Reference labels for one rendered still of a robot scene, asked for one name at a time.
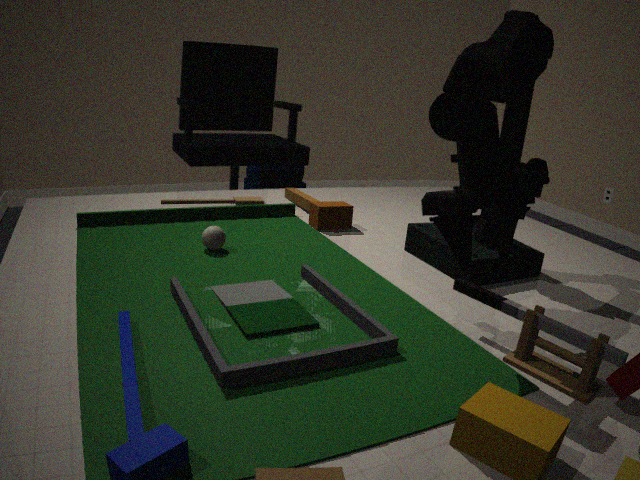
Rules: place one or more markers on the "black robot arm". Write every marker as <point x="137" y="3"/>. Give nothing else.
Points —
<point x="503" y="68"/>

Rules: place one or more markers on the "green mat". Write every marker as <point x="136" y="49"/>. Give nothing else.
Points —
<point x="286" y="422"/>

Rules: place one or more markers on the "grey ball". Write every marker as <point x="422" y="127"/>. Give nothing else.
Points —
<point x="213" y="237"/>

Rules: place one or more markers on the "blue golf putter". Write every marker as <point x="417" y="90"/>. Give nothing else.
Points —
<point x="146" y="456"/>

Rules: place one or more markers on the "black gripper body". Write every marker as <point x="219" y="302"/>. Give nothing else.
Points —
<point x="465" y="199"/>

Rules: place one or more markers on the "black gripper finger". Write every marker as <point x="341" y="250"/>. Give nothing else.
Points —
<point x="503" y="224"/>
<point x="458" y="234"/>

